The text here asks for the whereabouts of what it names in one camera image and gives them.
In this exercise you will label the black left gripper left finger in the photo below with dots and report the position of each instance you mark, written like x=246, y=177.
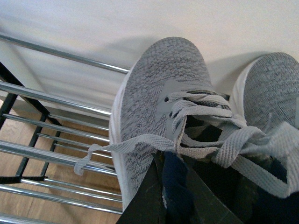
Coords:
x=147, y=206

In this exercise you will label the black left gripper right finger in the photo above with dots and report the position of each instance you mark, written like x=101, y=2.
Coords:
x=208, y=209

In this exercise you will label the grey knit sneaker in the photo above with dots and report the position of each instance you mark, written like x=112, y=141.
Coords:
x=266, y=92
x=166, y=103

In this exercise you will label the black metal shoe rack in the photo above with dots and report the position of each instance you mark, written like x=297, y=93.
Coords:
x=53, y=105

